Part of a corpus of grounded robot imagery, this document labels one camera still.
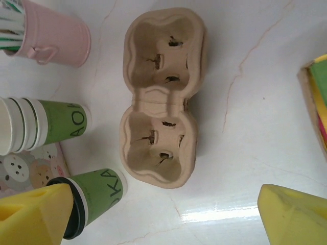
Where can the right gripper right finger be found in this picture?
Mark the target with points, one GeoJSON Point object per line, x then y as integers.
{"type": "Point", "coordinates": [296, 219]}

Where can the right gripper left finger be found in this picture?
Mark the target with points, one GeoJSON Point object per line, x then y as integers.
{"type": "Point", "coordinates": [30, 219]}

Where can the animal print paper gift bag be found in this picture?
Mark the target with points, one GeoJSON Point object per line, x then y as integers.
{"type": "Point", "coordinates": [30, 168]}

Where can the green paper cup black lid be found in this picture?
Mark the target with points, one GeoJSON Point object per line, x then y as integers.
{"type": "Point", "coordinates": [102, 194]}

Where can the brown pulp cup carrier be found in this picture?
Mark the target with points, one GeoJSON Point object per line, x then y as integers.
{"type": "Point", "coordinates": [163, 102]}

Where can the tan tipped wrapped straw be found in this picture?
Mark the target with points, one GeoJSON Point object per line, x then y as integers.
{"type": "Point", "coordinates": [10, 38]}

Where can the pink metal straw bucket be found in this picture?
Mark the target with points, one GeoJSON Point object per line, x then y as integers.
{"type": "Point", "coordinates": [58, 30]}

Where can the green white wrapped straw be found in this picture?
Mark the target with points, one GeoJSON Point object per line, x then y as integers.
{"type": "Point", "coordinates": [10, 6]}

